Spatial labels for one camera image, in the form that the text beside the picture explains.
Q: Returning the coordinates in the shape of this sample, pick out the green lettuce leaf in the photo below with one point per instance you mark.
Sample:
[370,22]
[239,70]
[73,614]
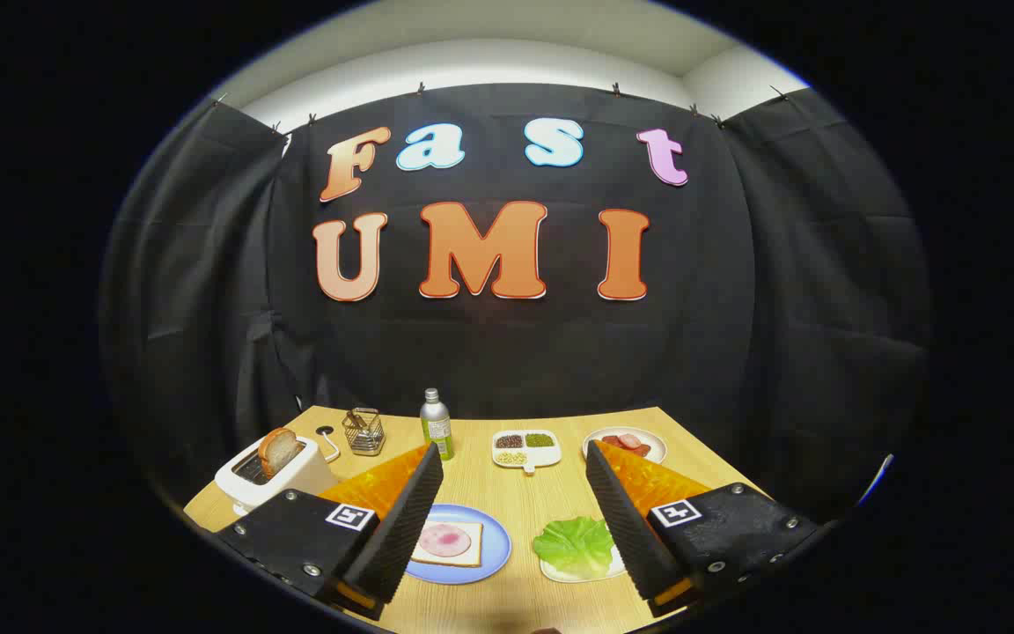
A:
[573,546]

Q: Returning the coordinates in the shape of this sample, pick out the white divided dish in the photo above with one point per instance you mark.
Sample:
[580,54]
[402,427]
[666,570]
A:
[549,455]

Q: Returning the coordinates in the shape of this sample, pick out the pink ham slice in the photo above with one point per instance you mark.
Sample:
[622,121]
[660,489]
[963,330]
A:
[445,540]

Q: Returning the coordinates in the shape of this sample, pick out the white toaster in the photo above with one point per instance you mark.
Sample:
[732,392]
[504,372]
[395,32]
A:
[234,484]

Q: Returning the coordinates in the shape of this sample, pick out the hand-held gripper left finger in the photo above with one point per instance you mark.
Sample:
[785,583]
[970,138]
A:
[406,519]

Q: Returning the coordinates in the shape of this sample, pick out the white round plate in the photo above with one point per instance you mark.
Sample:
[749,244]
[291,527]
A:
[652,438]

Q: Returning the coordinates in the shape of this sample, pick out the blue plate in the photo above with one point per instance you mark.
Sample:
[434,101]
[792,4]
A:
[494,541]

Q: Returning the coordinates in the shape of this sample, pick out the toasted bread slice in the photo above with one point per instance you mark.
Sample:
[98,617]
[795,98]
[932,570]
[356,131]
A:
[281,451]

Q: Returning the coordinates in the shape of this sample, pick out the pink sausage slice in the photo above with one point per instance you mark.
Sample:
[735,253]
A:
[629,439]

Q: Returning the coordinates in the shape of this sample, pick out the pile of green beans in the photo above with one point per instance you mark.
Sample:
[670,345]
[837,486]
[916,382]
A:
[540,439]

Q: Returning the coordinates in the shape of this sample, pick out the white bread slice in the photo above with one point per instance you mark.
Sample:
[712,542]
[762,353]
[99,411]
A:
[472,556]

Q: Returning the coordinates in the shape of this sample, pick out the white square plate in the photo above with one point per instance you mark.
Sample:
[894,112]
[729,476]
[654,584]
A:
[560,576]

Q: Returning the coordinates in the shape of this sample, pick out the green metal bottle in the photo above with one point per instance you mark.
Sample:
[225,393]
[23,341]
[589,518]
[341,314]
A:
[437,427]

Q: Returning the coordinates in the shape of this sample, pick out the pile of dark beans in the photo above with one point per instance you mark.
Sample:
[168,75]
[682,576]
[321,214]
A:
[510,441]

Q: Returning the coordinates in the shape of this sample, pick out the pile of yellow beans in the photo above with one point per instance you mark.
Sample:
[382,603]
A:
[512,458]

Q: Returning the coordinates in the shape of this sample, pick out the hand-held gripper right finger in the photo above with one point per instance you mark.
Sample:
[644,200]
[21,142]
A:
[626,519]

